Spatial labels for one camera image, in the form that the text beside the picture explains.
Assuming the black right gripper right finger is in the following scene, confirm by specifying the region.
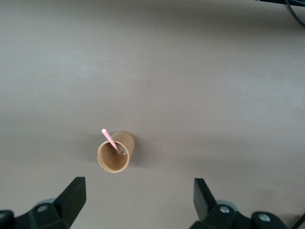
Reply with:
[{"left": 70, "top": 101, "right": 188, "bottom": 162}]
[{"left": 192, "top": 178, "right": 286, "bottom": 229}]

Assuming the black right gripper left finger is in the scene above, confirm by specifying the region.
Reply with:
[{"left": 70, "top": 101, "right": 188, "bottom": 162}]
[{"left": 0, "top": 177, "right": 86, "bottom": 229}]

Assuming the pink chopstick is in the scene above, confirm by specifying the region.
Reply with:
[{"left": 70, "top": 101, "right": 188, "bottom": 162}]
[{"left": 102, "top": 129, "right": 123, "bottom": 156}]

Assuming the wooden cylindrical cup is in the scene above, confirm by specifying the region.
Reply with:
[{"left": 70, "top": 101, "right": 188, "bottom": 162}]
[{"left": 96, "top": 130, "right": 136, "bottom": 172}]

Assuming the black cable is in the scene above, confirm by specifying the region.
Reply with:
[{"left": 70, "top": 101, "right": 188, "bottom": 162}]
[{"left": 281, "top": 0, "right": 305, "bottom": 27}]

